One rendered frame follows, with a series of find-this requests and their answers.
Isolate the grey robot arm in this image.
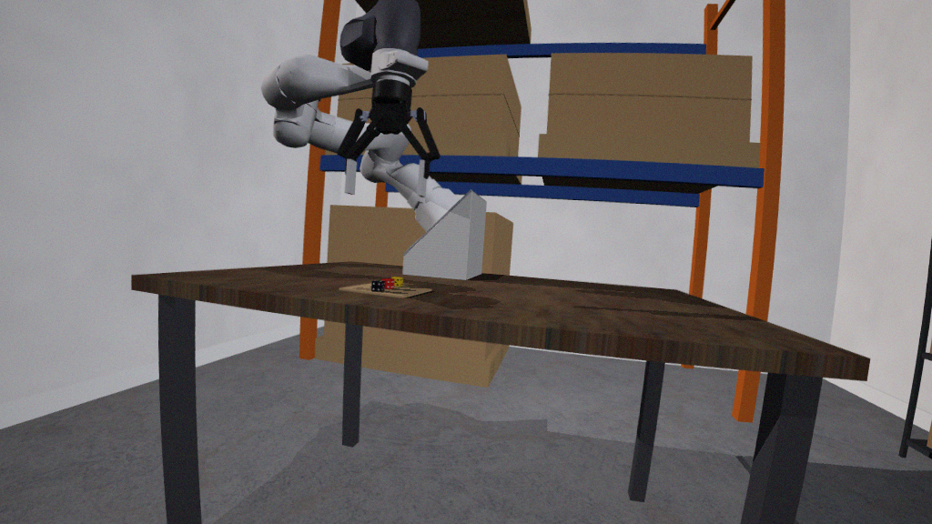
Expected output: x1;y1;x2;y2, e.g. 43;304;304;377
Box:
261;0;459;231

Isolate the tan flat mat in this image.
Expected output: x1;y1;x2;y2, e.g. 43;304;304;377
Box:
339;283;432;298

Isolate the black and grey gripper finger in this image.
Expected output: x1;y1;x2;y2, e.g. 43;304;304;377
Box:
390;107;441;197
337;108;384;195

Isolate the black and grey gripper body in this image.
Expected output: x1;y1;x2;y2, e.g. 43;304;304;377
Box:
369;80;412;135

